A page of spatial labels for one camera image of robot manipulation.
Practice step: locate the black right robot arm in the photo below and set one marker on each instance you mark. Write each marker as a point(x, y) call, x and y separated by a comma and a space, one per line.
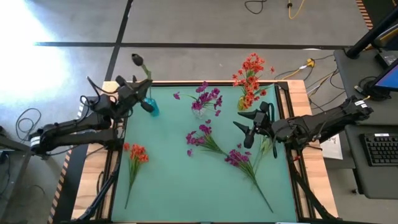
point(326, 121)

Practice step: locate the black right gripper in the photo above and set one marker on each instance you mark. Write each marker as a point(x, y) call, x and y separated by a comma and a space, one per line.
point(267, 124)

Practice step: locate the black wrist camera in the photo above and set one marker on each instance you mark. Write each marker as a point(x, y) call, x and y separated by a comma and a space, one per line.
point(265, 106)
point(121, 81)

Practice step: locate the grey side desk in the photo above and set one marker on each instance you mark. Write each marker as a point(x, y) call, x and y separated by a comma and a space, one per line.
point(351, 93)
point(373, 180)

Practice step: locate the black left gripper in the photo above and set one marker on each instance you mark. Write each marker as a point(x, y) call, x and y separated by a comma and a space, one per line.
point(129, 96)

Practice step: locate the hazard-striped black mat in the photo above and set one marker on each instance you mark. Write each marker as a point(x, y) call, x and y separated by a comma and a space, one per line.
point(73, 186)

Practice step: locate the light wooden table board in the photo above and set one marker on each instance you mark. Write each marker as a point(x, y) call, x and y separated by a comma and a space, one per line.
point(300, 99)

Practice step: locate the yellow power plug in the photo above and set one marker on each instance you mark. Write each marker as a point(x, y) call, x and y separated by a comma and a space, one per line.
point(310, 62)

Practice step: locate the grey metal stand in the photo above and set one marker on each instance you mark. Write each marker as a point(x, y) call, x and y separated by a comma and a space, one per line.
point(9, 146)

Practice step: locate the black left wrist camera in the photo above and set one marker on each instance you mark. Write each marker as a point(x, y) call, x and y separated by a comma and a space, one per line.
point(121, 81)

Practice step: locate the white paper sheet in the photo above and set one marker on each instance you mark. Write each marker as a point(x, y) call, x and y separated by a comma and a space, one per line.
point(332, 149)

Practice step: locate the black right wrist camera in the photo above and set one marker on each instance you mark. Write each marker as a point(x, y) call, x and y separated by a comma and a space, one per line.
point(265, 106)

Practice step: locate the blue textured glass vase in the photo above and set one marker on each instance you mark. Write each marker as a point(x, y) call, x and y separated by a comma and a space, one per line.
point(154, 109)

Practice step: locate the yellow ribbed glass vase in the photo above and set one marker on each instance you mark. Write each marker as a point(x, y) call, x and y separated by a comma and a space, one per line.
point(242, 104)

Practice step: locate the black aluminium table frame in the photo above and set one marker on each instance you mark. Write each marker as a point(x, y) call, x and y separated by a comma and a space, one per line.
point(281, 85)

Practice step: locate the black keyboard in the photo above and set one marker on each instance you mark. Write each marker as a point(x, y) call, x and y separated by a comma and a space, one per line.
point(379, 149)

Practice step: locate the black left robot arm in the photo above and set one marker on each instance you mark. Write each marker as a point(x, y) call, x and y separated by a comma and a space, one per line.
point(71, 130)

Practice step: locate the black monitor pole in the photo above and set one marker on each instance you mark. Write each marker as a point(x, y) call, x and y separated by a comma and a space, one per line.
point(370, 34)

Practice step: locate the hazard-striped black ramp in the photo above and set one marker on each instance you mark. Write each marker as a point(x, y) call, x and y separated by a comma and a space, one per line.
point(364, 14)

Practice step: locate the clear cut glass vase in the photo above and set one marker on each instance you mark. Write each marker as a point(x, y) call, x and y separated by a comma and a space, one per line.
point(199, 112)

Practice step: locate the computer monitor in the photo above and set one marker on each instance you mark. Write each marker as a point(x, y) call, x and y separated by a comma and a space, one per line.
point(388, 77)

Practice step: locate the clear vase with purple flowers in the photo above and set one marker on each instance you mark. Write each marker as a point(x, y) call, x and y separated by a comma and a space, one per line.
point(205, 98)

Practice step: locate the orange artificial flower bunch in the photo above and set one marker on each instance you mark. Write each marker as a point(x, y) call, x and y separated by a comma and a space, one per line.
point(138, 152)
point(248, 93)
point(252, 65)

